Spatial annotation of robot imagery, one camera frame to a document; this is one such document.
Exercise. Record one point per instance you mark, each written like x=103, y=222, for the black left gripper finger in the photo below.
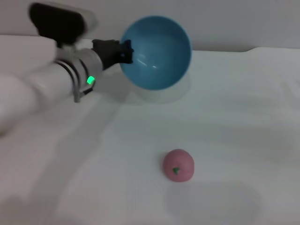
x=126, y=52

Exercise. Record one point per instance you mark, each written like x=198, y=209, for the blue bowl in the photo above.
x=159, y=58

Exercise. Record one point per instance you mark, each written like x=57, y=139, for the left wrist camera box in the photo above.
x=58, y=23

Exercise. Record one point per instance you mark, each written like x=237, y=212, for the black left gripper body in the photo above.
x=107, y=52

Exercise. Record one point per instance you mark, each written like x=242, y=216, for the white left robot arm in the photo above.
x=47, y=84

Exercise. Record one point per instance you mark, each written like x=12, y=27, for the pink peach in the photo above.
x=179, y=164

